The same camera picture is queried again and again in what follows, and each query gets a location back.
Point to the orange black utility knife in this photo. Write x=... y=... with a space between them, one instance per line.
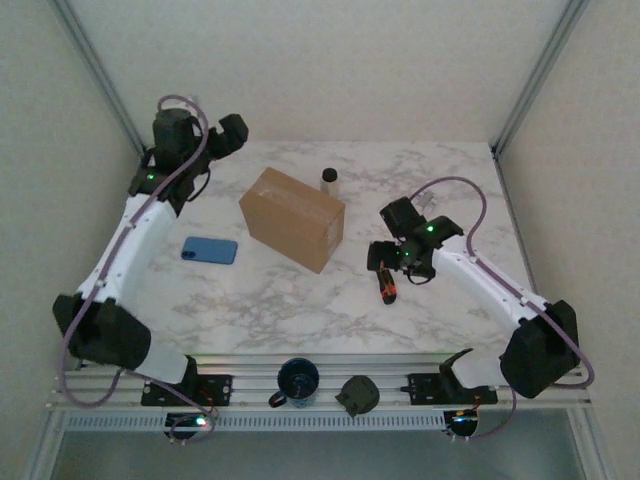
x=389 y=292

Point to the brown cardboard express box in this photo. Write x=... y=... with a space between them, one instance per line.
x=290 y=220

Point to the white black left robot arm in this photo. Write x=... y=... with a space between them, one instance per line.
x=136 y=256

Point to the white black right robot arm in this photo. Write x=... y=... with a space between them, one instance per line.
x=480 y=280

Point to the whitish bottle with black cap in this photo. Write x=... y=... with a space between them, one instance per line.
x=330 y=186

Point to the blue smartphone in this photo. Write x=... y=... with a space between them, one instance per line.
x=210 y=250

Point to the dark blue mug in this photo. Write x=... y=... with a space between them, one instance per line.
x=300 y=382

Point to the right controller board with LED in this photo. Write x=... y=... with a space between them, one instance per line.
x=462 y=417

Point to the controller board with led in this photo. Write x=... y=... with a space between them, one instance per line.
x=462 y=417
x=195 y=421

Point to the left controller board with LED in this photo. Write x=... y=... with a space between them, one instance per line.
x=195 y=421

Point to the aluminium left corner post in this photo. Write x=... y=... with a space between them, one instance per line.
x=104 y=75

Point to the aluminium corner post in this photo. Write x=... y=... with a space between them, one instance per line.
x=104 y=75
x=540 y=75

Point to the aluminium right table side rail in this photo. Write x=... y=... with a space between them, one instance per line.
x=515 y=215

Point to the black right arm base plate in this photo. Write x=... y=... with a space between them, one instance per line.
x=425 y=390

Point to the aluminium right corner post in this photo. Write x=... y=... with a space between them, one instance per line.
x=540 y=75

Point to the aluminium rail frame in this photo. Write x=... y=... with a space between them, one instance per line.
x=250 y=367

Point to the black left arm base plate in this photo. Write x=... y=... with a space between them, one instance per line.
x=220 y=387

